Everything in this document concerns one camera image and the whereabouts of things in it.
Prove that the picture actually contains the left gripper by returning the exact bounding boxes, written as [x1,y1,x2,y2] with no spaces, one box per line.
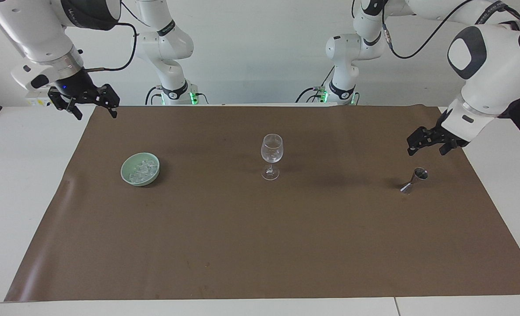
[407,108,470,156]

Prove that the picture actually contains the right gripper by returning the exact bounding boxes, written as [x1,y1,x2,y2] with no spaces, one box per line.
[48,68,120,120]

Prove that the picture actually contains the clear ice cubes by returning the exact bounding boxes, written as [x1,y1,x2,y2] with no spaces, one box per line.
[128,161,159,182]

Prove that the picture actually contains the clear wine glass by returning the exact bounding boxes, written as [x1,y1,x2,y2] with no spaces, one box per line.
[260,133,284,181]

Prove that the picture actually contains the steel jigger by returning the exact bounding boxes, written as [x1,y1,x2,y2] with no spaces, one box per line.
[399,167,429,194]

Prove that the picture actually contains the green ceramic bowl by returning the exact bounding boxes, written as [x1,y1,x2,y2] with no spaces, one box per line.
[120,152,161,187]

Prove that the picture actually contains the black cable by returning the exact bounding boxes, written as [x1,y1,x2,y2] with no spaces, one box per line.
[301,66,335,104]
[380,0,478,60]
[145,86,162,106]
[83,22,139,72]

